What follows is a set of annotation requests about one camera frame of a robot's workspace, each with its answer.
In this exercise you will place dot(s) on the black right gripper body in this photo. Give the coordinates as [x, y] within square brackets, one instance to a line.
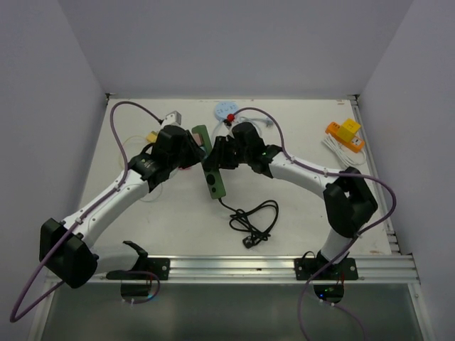
[229, 155]

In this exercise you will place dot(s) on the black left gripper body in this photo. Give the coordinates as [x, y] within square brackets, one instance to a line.
[189, 155]

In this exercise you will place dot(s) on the yellow two-port adapter plug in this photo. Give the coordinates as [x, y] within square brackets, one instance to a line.
[152, 137]

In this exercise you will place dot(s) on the round light blue socket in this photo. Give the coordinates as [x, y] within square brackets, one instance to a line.
[224, 108]

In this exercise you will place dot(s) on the yellow cube adapter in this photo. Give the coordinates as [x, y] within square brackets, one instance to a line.
[348, 130]

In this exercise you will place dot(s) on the orange power strip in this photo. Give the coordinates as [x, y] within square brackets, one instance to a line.
[356, 145]

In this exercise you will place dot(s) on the rose brown plug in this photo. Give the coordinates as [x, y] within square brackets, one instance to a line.
[197, 137]

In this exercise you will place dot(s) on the green power strip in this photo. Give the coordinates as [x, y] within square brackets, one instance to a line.
[212, 174]

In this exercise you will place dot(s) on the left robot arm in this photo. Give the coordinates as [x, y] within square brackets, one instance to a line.
[66, 247]

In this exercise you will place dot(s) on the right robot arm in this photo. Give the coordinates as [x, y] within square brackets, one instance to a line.
[347, 198]

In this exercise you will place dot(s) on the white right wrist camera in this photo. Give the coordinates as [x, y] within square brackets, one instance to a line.
[230, 121]

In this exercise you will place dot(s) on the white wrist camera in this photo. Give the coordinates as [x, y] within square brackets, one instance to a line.
[174, 118]
[230, 121]

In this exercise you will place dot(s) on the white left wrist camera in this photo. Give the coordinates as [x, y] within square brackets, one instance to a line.
[174, 118]

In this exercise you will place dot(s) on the aluminium frame rail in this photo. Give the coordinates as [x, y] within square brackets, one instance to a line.
[260, 269]

